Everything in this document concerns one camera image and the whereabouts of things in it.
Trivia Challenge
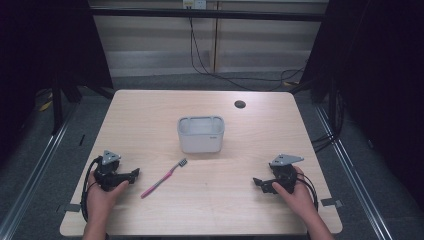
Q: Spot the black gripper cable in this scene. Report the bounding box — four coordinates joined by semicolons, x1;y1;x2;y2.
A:
79;155;104;223
294;171;320;213

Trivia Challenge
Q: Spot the yellow floor tape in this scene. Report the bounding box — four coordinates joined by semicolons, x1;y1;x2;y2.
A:
37;93;54;113

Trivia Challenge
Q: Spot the black metal stand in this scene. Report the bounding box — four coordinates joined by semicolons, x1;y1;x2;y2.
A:
49;74;84;136

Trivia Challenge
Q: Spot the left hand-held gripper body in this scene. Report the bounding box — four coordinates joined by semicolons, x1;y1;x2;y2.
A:
93;149;132;193

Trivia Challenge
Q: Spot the person's right hand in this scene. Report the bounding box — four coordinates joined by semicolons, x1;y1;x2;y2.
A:
271;165;318;218

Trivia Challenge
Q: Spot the pink toothbrush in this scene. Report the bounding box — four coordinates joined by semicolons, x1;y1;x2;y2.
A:
140;157;189;200

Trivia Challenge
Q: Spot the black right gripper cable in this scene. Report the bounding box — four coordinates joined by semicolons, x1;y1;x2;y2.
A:
294;171;320;213

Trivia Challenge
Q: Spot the grey tape strip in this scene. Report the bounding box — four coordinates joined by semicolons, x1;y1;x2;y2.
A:
320;197;344;209
55;202;82;214

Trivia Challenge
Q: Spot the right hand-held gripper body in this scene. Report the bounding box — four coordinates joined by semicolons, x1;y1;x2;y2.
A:
268;153;305;195

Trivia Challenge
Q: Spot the grey plastic container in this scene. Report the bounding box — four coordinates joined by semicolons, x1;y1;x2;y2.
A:
176;115;226;155

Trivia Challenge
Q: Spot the white wall socket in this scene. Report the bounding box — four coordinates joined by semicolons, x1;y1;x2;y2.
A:
182;0;208;11

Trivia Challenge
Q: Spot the black cable bundle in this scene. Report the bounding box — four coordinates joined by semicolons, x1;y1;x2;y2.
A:
310;84;347;155

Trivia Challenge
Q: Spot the black wall cable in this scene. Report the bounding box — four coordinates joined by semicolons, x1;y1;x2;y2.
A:
188;16;308;93

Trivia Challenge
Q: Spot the metal floor rail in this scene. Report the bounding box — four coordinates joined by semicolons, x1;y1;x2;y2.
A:
313;103;399;240
0;101;80;240

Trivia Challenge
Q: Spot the person's left hand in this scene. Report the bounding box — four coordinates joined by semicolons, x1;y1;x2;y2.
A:
86;171;130;219

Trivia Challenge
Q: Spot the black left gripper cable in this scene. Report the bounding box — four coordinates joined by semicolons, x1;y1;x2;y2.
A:
79;155;104;223

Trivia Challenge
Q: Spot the dark curtain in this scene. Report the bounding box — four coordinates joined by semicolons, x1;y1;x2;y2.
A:
299;0;424;204
0;0;115;169

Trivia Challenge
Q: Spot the black horizontal bar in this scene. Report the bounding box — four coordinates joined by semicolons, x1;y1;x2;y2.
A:
89;7;330;23

